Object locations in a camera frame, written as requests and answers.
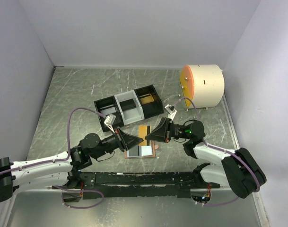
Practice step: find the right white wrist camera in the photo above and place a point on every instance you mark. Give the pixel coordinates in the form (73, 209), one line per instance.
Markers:
(171, 111)

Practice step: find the black card in holder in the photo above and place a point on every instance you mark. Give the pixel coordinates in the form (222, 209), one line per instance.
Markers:
(133, 152)

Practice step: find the cream cylinder with orange lid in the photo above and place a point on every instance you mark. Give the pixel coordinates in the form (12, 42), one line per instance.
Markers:
(202, 85)

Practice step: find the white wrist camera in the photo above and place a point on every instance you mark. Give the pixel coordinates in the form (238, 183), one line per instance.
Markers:
(171, 111)
(109, 120)

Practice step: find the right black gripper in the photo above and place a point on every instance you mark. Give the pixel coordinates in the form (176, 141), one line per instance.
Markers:
(162, 133)

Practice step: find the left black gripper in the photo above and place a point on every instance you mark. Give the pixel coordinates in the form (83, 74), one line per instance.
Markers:
(126, 141)

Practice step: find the orange leather card holder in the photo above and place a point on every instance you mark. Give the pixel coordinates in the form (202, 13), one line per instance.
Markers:
(145, 152)

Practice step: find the black white three-compartment tray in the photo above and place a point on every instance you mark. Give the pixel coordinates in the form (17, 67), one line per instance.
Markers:
(141, 112)

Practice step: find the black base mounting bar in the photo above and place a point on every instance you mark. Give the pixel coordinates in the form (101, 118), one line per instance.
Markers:
(149, 184)

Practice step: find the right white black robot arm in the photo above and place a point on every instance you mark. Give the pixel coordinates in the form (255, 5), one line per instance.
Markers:
(236, 169)

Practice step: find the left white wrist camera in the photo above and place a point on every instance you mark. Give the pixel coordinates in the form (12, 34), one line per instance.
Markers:
(109, 120)

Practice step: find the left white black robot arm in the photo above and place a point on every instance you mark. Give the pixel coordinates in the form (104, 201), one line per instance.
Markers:
(61, 169)

